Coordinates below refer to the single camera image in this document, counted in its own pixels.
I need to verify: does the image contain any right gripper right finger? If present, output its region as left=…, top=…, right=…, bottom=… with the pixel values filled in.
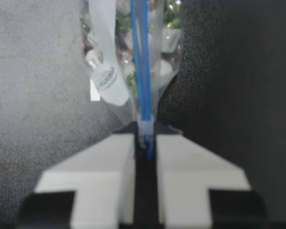
left=145, top=121, right=269, bottom=229

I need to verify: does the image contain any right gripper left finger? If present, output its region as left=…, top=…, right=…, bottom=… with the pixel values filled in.
left=16, top=121, right=146, bottom=229

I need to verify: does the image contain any clear zip bag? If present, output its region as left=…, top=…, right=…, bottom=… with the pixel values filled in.
left=78, top=0, right=184, bottom=161

